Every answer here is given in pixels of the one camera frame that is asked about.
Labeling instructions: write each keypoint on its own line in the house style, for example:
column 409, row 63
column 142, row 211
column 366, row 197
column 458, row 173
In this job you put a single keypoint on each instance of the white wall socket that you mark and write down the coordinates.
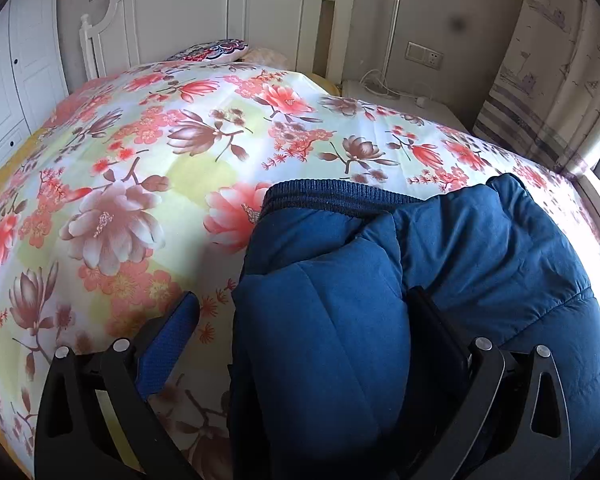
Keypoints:
column 424, row 54

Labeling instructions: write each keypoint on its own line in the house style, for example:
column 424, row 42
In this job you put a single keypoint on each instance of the floral bed blanket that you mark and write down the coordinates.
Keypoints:
column 155, row 185

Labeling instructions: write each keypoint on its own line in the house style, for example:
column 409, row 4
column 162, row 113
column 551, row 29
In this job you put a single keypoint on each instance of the white nightstand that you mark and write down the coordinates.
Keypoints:
column 405, row 110

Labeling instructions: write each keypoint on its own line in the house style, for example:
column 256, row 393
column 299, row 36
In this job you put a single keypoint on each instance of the white wardrobe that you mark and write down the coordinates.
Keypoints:
column 15, row 60

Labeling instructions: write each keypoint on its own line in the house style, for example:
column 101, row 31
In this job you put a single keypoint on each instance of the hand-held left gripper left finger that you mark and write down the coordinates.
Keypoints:
column 167, row 330

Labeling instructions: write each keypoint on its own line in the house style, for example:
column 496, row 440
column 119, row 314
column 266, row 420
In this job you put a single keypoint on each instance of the red blue patterned pillow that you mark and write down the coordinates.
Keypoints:
column 210, row 50

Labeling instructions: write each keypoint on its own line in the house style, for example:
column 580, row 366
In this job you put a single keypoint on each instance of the white wooden headboard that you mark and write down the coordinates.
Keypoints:
column 205, row 5

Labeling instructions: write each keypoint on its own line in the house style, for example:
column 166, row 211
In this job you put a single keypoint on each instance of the blue quilted jacket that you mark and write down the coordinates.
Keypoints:
column 340, row 310

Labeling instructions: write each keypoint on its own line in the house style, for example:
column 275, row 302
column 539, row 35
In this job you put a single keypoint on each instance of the silver lamp pole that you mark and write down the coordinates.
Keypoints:
column 391, row 40

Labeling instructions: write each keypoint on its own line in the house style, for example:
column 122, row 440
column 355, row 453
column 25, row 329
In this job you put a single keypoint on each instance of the beige pillow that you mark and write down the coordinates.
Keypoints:
column 267, row 57

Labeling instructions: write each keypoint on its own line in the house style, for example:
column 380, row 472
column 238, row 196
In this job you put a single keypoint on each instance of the printed striped curtain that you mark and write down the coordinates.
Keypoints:
column 550, row 70

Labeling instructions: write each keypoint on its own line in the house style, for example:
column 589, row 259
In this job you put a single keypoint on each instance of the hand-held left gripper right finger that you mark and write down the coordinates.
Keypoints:
column 430, row 317

